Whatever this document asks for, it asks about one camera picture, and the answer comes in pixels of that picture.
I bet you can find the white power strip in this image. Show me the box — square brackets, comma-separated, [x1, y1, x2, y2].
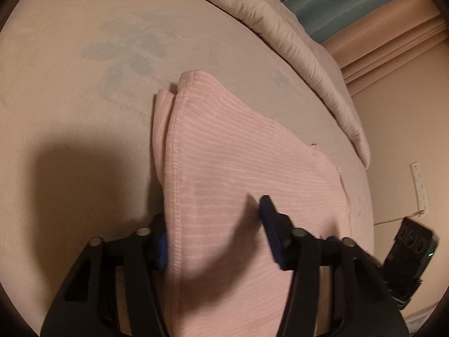
[410, 161, 429, 215]

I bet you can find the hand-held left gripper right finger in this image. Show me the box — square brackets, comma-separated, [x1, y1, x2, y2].
[258, 195, 409, 337]

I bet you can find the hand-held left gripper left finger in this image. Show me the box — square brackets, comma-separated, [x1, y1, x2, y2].
[40, 212, 169, 337]

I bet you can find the pink curtain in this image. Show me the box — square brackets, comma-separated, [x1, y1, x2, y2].
[321, 0, 449, 95]

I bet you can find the white cable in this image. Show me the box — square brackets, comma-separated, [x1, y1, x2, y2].
[374, 209, 425, 226]

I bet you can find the teal curtain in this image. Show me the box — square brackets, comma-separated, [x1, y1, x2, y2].
[260, 0, 427, 43]

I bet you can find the pink long-sleeve shirt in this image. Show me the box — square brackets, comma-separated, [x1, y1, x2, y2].
[153, 69, 353, 337]

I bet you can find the pale grey-pink duvet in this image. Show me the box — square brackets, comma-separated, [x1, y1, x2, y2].
[165, 0, 372, 169]

